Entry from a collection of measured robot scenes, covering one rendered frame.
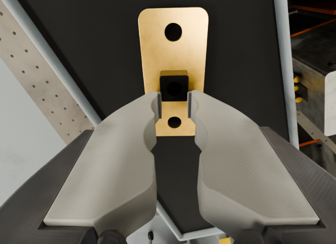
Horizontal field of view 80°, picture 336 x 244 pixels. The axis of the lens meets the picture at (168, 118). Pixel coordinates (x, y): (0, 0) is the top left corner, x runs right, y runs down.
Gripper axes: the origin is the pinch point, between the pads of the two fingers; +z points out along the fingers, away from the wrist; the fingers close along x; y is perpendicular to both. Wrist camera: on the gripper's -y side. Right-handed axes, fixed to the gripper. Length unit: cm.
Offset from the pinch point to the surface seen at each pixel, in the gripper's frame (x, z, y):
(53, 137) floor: -98, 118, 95
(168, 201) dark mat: -0.7, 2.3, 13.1
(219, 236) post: 6.1, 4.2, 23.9
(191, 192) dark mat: 1.6, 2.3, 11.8
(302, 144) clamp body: 28.3, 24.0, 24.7
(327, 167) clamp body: 29.1, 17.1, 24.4
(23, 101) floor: -109, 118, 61
